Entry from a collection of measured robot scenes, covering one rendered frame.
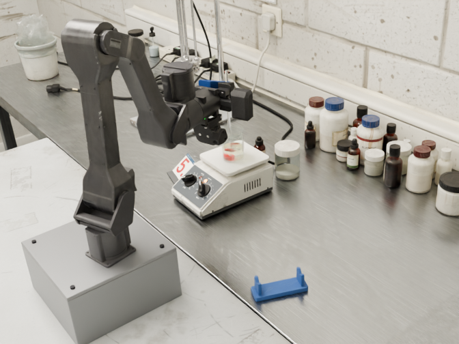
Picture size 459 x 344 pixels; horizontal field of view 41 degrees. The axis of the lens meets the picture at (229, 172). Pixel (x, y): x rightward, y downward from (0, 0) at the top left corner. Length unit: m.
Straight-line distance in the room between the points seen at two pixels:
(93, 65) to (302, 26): 0.98
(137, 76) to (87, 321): 0.41
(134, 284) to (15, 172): 0.68
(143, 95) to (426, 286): 0.61
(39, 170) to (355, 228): 0.81
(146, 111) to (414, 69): 0.73
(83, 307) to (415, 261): 0.62
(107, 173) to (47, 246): 0.21
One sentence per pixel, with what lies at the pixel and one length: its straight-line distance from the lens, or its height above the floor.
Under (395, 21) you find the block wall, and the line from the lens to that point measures 1.57.
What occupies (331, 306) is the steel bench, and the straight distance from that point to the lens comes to 1.12.
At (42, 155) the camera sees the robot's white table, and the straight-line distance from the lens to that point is 1.72.
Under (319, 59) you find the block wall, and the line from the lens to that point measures 1.79.
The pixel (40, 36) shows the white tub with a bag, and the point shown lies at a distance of 2.23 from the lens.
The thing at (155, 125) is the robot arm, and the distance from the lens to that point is 1.09.
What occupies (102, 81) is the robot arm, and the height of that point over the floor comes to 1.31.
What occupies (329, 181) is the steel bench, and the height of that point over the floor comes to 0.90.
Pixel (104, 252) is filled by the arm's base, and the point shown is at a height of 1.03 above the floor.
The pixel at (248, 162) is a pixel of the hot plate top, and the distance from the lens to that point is 1.37.
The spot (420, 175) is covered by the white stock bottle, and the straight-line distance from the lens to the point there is 1.42.
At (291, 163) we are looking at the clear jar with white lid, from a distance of 1.45.
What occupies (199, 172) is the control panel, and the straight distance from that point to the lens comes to 1.40.
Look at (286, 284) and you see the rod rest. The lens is 1.15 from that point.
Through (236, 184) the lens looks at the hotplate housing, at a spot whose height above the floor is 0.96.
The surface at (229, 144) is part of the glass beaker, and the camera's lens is 1.35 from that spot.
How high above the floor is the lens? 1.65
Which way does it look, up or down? 30 degrees down
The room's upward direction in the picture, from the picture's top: 4 degrees counter-clockwise
